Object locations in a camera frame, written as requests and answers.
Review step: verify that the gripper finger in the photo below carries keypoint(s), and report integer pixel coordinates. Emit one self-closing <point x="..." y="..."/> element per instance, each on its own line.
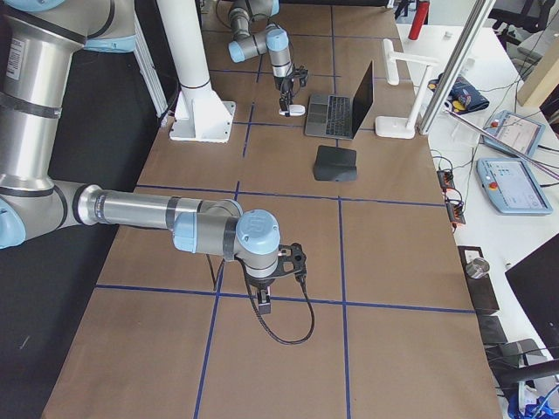
<point x="264" y="300"/>

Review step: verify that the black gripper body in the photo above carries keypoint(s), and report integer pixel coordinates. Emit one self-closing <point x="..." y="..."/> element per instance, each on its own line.
<point x="284" y="87"/>
<point x="259" y="282"/>

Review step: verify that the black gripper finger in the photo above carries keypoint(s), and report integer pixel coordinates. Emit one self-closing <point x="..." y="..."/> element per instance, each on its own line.
<point x="284" y="106"/>

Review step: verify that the white computer mouse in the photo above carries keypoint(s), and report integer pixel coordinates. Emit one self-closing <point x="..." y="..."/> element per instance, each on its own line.
<point x="293" y="111"/>

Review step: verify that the dark grey laptop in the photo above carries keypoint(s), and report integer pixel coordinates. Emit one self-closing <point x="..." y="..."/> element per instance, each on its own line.
<point x="340" y="117"/>

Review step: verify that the black mouse pad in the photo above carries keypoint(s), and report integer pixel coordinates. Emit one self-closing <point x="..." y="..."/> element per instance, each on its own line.
<point x="333" y="164"/>

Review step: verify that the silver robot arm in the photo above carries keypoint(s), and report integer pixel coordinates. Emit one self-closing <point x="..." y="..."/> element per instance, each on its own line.
<point x="274" y="41"/>
<point x="71" y="150"/>

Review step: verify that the brown paper table cover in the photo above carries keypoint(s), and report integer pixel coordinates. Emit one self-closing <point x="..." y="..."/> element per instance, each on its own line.
<point x="385" y="328"/>

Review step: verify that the red bottle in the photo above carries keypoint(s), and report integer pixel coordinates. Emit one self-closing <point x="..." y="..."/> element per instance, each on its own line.
<point x="420" y="16"/>

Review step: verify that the right grey USB hub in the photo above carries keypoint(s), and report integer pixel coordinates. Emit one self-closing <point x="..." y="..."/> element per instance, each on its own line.
<point x="455" y="211"/>

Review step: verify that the grey usb hub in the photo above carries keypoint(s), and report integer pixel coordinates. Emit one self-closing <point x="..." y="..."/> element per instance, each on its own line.
<point x="455" y="211"/>
<point x="446" y="179"/>

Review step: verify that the left grey USB hub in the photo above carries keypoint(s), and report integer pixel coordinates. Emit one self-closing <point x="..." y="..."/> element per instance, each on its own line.
<point x="446" y="179"/>

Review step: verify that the navy patterned pouch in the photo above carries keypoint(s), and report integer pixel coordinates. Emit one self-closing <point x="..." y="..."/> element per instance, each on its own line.
<point x="465" y="98"/>

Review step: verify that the silver metal cup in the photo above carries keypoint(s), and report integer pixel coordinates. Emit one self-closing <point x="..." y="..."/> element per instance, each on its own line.
<point x="477" y="268"/>

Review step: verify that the black box under cup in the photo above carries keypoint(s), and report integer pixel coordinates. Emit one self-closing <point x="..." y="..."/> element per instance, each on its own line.
<point x="480" y="290"/>

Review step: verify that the near blue teach pendant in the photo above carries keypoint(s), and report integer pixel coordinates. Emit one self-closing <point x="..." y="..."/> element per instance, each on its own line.
<point x="511" y="187"/>

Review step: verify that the blue teach pendant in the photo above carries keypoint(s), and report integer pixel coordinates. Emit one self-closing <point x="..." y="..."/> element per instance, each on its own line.
<point x="520" y="133"/>
<point x="511" y="187"/>

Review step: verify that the far blue teach pendant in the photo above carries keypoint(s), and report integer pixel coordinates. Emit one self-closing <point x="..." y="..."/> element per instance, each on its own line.
<point x="520" y="133"/>

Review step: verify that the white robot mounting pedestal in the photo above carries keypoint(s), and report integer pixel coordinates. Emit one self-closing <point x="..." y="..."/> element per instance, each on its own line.
<point x="200" y="114"/>

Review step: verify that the aluminium frame post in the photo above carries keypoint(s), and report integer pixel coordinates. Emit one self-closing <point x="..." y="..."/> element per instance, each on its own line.
<point x="474" y="23"/>

